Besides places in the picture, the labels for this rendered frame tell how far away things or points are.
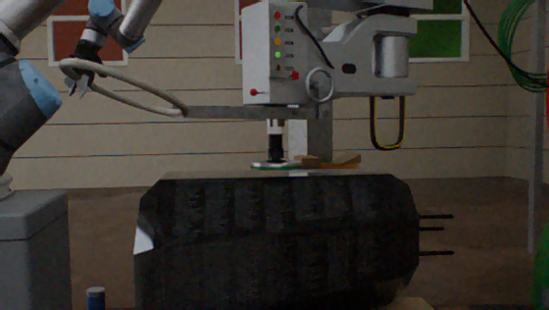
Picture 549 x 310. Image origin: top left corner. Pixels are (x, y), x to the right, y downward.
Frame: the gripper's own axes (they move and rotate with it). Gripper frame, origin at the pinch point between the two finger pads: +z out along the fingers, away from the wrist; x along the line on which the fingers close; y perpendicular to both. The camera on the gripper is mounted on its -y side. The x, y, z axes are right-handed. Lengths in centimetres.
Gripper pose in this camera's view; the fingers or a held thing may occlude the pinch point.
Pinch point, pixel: (76, 94)
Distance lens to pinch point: 216.9
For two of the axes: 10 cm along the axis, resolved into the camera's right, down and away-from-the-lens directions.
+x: 8.3, 2.2, -5.1
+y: -4.5, -2.7, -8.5
